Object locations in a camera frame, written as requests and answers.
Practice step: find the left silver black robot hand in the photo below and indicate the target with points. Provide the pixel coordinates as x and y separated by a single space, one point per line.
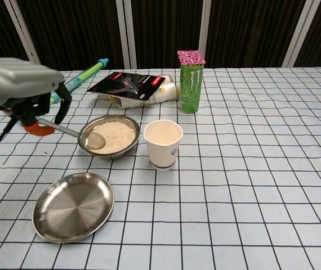
19 81

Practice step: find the small metal spoon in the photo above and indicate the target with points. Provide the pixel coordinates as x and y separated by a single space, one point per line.
93 140

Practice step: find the steel bowl of rice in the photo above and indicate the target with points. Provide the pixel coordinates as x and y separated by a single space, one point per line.
115 135

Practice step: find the empty steel plate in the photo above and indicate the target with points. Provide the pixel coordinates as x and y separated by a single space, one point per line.
73 208

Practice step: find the green blue water pump toy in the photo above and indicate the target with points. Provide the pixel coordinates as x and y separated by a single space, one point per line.
87 73

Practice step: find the black glue gun box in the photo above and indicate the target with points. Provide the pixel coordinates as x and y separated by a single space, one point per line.
126 84

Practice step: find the green energy drink can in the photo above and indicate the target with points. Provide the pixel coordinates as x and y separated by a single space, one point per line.
191 90

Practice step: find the white black checked tablecloth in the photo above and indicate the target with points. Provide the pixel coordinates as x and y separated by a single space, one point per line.
247 182

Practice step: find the white partition frame post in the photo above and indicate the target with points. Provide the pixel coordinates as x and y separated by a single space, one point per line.
299 33
125 28
22 31
204 25

